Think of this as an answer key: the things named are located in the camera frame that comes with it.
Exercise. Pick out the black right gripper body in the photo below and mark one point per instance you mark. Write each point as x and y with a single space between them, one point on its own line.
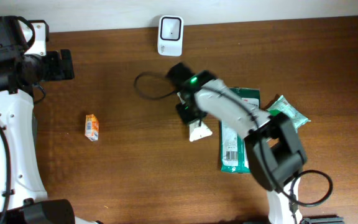
186 113

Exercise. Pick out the white cream tube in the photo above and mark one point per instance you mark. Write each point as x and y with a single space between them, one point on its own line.
198 130

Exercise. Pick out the green 3M wipes pack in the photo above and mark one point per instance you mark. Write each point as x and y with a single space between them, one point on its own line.
233 150

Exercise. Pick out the mint green wipes packet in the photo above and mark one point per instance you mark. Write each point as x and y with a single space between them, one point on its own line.
281 105

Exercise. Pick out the orange tissue packet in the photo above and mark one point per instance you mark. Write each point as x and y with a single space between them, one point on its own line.
92 127

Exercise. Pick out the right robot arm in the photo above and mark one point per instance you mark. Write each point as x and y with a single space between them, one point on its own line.
274 151

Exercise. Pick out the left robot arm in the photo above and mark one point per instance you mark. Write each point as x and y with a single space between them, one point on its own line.
24 64

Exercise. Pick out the white barcode scanner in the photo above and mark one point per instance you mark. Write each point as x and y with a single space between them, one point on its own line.
170 36

